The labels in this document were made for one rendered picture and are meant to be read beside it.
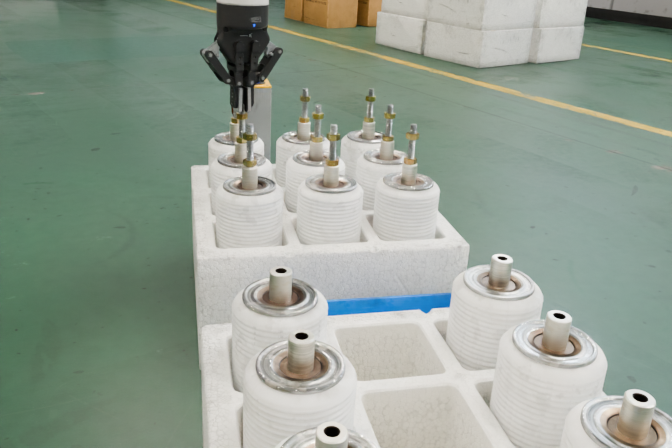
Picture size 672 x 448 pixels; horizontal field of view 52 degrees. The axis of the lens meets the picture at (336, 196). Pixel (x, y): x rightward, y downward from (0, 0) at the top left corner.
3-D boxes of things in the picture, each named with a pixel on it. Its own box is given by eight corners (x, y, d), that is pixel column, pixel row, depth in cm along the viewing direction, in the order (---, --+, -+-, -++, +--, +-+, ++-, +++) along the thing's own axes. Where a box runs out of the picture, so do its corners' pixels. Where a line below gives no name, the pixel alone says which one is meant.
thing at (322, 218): (289, 306, 103) (293, 193, 96) (299, 277, 112) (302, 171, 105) (354, 312, 102) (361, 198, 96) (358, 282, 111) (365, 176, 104)
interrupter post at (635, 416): (626, 445, 51) (636, 409, 50) (608, 424, 53) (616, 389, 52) (655, 442, 52) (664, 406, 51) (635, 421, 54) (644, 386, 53)
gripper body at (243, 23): (226, 0, 94) (226, 69, 98) (281, 0, 99) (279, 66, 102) (204, -5, 100) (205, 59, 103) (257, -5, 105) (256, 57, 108)
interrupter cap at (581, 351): (535, 375, 59) (537, 368, 59) (497, 328, 66) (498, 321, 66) (613, 367, 61) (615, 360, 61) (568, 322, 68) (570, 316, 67)
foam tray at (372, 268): (199, 372, 98) (196, 258, 92) (193, 253, 134) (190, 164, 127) (456, 350, 106) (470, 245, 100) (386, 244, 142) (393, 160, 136)
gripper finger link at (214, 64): (203, 46, 100) (228, 73, 104) (194, 55, 100) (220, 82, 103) (210, 49, 98) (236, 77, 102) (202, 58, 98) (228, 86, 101)
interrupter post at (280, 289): (269, 307, 68) (270, 277, 66) (266, 295, 70) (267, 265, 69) (294, 305, 68) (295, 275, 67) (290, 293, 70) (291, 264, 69)
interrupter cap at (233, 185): (219, 197, 94) (219, 192, 94) (225, 178, 101) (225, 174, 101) (275, 199, 95) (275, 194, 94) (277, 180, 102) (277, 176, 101)
